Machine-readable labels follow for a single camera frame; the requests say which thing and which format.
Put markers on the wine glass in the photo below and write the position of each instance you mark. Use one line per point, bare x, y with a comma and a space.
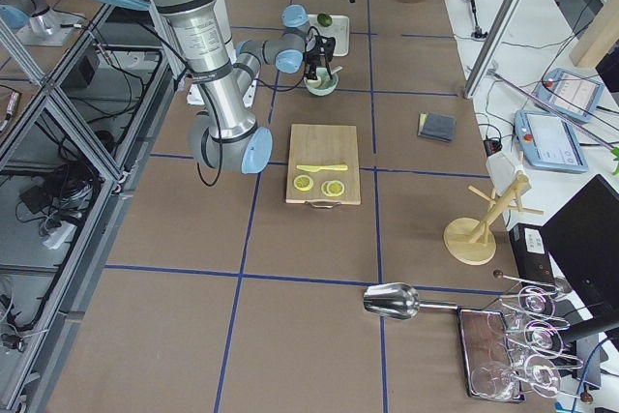
536, 337
501, 382
532, 303

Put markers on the black glass rack tray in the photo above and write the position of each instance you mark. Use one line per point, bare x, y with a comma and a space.
482, 335

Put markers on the metal scoop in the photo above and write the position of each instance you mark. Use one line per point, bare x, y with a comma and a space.
399, 300

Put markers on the lemon slice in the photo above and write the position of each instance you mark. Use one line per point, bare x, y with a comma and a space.
333, 188
303, 183

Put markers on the white bear serving tray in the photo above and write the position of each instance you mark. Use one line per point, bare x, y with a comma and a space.
338, 28

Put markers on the wooden cutting board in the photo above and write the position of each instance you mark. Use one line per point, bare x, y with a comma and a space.
318, 145

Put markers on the grey folded cloth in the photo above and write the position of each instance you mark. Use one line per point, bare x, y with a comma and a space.
437, 126

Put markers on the black monitor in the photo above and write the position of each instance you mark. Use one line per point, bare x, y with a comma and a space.
582, 238

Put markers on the teach pendant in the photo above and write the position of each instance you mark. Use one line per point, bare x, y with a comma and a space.
548, 143
573, 95

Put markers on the green avocado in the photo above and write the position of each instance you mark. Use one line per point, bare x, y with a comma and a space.
324, 20

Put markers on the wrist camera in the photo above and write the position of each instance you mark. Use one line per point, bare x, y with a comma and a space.
327, 48

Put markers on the yellow plastic knife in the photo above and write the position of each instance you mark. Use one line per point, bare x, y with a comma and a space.
325, 167

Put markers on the lower lemon slice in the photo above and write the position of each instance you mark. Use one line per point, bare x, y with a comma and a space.
303, 183

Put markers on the light green bowl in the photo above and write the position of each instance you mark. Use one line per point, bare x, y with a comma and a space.
327, 86

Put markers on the upper lemon slice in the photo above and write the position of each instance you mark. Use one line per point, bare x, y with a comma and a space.
333, 188

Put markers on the white steamed bun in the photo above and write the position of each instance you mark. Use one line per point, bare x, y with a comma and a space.
313, 82

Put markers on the far teach pendant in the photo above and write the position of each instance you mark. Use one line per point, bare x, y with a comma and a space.
573, 95

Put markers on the aluminium frame post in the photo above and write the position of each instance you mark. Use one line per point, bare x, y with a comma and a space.
488, 50

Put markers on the near teach pendant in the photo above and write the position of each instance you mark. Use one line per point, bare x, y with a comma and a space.
548, 143

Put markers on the wooden mug tree stand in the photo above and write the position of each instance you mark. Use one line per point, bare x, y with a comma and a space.
470, 241

